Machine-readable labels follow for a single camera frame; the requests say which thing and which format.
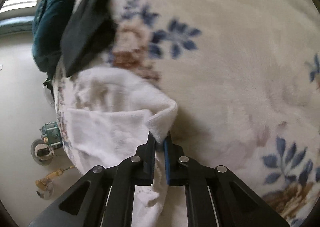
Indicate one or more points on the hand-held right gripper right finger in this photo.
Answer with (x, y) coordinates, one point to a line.
(167, 162)

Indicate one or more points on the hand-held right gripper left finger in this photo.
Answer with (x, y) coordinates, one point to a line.
(149, 159)

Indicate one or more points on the white fluffy garment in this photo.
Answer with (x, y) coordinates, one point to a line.
(107, 127)

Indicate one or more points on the yellow toy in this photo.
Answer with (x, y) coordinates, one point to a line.
(48, 180)

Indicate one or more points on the green wheeled toy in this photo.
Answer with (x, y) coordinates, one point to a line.
(46, 142)

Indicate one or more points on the floral cream blanket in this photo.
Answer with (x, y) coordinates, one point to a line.
(225, 67)

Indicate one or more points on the black cloth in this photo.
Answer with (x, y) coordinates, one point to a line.
(87, 34)

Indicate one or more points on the dark teal cloth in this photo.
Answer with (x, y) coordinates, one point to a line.
(50, 19)

